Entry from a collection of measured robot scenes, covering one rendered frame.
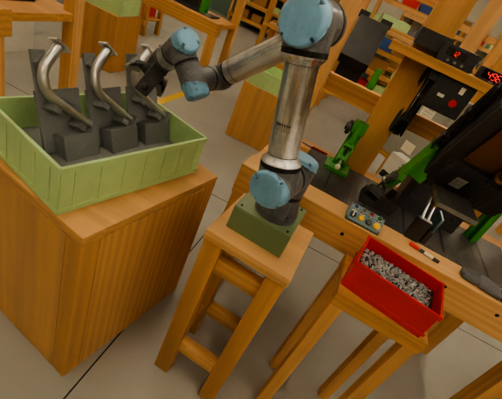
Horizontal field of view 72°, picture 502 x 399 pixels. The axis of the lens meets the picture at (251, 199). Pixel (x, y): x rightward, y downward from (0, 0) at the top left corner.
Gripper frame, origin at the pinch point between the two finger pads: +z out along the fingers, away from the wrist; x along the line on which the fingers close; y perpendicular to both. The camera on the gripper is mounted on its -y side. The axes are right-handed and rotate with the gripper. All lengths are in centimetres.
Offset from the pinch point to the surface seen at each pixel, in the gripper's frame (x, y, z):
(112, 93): 5.2, -5.4, 9.8
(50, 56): 24.7, -15.7, -6.5
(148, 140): -16.2, -9.3, 16.4
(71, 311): -25, -78, 13
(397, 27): -353, 607, 243
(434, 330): -218, -9, -13
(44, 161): 9.4, -43.1, -8.1
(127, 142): -9.1, -16.6, 12.6
